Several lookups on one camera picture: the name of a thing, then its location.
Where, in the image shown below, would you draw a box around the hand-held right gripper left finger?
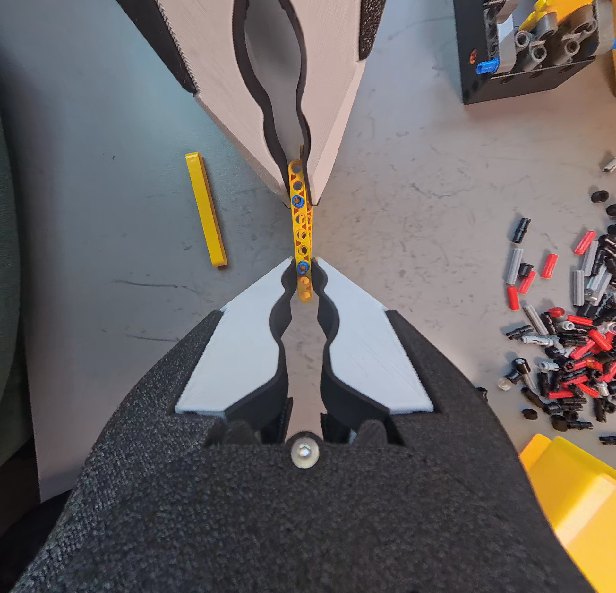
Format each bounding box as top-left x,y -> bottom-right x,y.
175,256 -> 295,418

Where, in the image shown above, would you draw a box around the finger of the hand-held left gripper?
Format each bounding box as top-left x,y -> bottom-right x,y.
147,0 -> 290,204
274,0 -> 367,205

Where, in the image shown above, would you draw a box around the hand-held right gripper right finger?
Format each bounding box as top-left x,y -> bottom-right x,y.
310,256 -> 435,417

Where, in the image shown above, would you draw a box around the plain yellow lego beam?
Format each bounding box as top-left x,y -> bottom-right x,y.
185,152 -> 228,268

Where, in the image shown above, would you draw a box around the yellow lego beam blue pins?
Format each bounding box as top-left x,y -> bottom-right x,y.
287,146 -> 316,304

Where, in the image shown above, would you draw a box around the partly built yellow lego model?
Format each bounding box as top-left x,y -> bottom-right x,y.
451,0 -> 616,105

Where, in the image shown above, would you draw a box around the pile of small lego pins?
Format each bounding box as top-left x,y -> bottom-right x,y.
474,157 -> 616,447

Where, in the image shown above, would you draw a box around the yellow plastic storage bin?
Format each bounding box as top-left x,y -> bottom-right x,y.
519,434 -> 616,593

